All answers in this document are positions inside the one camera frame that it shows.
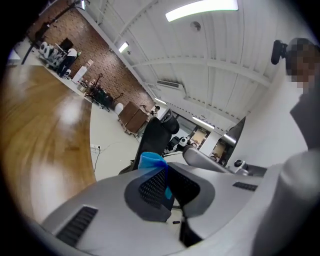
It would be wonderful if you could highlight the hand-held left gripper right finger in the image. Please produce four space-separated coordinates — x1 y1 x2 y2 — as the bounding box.
167 162 264 242

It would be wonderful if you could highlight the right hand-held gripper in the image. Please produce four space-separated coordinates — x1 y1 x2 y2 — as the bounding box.
182 145 268 177

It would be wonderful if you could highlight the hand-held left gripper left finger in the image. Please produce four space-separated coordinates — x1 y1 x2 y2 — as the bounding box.
42 167 187 256

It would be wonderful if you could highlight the blue plastic bag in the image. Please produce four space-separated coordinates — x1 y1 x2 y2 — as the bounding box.
138 151 176 201

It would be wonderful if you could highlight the dark glossy panel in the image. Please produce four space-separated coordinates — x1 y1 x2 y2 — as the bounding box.
219 116 247 167

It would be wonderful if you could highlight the black mesh office chair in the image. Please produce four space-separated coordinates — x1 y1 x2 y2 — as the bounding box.
118 108 181 176

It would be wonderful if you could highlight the ceiling air conditioner vent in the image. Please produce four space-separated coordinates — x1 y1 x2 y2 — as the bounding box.
156 79 185 91

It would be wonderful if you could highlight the brown wooden cabinet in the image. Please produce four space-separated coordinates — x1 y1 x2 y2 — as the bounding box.
117 101 150 135

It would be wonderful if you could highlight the black swivel chair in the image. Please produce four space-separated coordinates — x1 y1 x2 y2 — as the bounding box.
96 89 113 112
84 83 101 102

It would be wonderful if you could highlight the person's shirt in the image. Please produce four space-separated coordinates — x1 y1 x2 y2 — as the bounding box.
289 92 320 155

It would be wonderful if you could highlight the white water dispenser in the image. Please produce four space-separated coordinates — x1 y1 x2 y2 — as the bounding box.
71 59 95 85

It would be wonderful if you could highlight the person's head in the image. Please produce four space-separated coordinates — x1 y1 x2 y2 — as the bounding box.
284 37 320 95

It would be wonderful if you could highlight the long ceiling light panel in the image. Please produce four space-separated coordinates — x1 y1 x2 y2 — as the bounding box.
164 0 240 23

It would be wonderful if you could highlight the black head camera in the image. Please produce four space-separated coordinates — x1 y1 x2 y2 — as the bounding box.
271 39 289 65

